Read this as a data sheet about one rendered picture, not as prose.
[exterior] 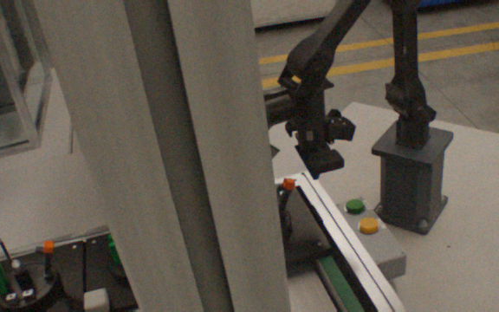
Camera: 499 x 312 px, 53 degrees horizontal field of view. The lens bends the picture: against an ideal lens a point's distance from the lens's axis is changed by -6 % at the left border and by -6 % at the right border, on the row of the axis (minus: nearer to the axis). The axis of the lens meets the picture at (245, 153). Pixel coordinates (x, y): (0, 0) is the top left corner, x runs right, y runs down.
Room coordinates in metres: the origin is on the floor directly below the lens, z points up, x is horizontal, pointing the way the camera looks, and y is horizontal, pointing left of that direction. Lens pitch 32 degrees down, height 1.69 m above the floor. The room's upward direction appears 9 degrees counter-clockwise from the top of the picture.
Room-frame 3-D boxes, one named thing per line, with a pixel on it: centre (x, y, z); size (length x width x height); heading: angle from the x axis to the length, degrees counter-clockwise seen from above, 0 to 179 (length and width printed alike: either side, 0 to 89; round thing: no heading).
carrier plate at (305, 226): (0.87, 0.00, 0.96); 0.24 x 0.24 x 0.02; 10
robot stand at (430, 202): (0.97, -0.37, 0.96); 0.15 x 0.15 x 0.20; 47
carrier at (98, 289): (0.82, 0.25, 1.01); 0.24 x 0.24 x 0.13; 10
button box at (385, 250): (0.82, -0.23, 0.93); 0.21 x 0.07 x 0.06; 10
